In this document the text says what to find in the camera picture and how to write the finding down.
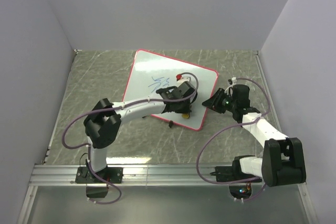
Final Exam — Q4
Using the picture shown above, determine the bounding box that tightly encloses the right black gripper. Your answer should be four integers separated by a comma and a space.
202, 88, 237, 114

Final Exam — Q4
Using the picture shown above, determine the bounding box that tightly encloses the yellow whiteboard eraser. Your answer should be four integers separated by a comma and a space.
182, 113, 190, 119

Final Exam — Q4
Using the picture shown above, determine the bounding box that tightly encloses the white board with pink frame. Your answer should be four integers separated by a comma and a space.
122, 49, 218, 131

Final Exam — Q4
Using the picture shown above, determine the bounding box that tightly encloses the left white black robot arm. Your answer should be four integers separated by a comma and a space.
83, 81, 197, 183

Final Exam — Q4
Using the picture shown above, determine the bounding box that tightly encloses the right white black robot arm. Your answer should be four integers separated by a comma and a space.
202, 84, 307, 187

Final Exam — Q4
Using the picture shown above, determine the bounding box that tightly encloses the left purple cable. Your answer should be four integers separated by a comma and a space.
61, 72, 200, 205

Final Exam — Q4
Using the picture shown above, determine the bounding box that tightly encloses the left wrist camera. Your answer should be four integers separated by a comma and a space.
176, 74, 191, 85

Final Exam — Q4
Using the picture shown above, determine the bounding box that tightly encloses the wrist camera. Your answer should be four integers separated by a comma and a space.
176, 74, 191, 85
225, 77, 237, 91

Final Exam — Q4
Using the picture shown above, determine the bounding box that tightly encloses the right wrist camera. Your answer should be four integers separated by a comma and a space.
225, 77, 237, 91

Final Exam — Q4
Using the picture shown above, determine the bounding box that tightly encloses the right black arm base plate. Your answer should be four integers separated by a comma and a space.
210, 166, 262, 183

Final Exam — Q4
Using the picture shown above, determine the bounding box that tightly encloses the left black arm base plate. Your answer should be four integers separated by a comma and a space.
75, 166, 123, 184

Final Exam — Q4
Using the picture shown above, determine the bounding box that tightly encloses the aluminium mounting rail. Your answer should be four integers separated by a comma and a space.
18, 164, 318, 223

